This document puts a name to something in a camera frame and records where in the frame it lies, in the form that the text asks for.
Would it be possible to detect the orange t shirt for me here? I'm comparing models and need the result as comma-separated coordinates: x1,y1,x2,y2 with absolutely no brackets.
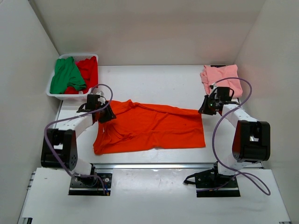
93,100,206,155

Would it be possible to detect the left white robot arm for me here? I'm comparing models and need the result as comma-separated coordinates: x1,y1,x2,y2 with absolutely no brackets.
41,94,116,186

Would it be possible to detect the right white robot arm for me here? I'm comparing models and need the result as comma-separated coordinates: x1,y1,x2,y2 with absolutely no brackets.
198,85,271,187

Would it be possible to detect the pink folded t shirt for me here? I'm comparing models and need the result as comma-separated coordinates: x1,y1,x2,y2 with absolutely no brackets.
200,64,243,98

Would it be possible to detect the white plastic basket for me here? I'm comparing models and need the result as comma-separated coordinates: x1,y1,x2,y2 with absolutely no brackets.
46,53,98,100

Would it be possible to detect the red t shirt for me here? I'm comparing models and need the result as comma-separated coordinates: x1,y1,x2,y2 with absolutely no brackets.
64,56,98,94

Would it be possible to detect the green t shirt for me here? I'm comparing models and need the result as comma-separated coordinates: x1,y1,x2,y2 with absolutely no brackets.
50,57,87,94

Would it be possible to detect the aluminium table rail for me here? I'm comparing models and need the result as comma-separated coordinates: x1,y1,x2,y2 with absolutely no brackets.
94,163,214,169

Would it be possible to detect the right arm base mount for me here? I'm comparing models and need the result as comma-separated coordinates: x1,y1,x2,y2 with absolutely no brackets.
183,166,241,198

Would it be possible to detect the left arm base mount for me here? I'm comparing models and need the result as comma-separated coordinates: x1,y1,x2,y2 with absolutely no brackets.
68,168,113,196

